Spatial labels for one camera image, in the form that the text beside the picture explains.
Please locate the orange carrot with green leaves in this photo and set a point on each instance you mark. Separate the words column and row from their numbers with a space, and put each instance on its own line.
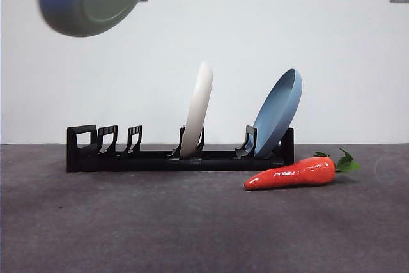
column 290, row 175

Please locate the white plate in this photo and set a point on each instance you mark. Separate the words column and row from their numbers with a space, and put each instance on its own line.
column 199, row 106

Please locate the black plate rack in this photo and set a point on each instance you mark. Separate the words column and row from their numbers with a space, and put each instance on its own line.
column 147, row 164

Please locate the green plate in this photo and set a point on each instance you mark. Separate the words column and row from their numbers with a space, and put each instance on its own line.
column 96, row 1

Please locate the blue plate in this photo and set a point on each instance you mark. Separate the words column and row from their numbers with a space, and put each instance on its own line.
column 274, row 119

